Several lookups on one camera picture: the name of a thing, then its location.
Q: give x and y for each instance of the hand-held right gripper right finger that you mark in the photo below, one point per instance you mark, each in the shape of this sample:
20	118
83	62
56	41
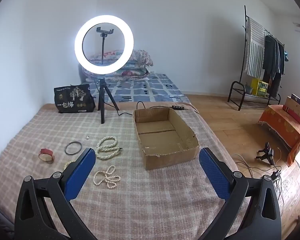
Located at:
215	175

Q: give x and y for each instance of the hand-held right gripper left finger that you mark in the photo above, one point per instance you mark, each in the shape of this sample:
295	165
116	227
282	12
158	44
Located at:
82	172

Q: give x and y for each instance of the dark bangle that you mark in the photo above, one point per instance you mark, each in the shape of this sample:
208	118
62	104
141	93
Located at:
65	148

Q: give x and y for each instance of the cardboard box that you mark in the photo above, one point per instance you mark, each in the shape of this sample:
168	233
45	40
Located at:
165	158

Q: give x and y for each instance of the small black tripod stand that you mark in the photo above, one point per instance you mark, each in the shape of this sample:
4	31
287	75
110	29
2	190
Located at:
267	153

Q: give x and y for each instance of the black tripod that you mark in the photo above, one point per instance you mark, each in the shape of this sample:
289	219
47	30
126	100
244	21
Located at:
102	105

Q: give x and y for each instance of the black printed bag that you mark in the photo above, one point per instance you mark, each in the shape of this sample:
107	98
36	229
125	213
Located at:
75	100

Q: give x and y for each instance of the orange patterned cloth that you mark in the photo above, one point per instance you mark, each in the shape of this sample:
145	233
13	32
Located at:
282	127

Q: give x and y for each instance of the small plant pot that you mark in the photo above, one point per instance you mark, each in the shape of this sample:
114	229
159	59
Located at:
248	88

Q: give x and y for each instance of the yellow box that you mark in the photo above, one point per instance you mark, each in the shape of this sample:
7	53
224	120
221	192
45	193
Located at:
260	87

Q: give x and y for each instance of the brown and dark box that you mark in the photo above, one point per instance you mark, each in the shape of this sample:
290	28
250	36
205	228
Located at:
293	108

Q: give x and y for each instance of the blue plaid bed sheet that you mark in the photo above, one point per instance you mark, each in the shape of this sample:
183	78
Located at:
145	90

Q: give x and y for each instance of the folded floral quilts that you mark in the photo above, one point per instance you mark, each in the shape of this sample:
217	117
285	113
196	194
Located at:
137	62

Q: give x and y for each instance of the dark hanging clothes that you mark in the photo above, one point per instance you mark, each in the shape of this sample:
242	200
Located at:
272	60

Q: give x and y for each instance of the striped towel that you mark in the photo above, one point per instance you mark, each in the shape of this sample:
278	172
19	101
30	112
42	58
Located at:
255	47

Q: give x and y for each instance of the black clothes rack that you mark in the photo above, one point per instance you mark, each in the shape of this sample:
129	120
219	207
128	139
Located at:
245	42

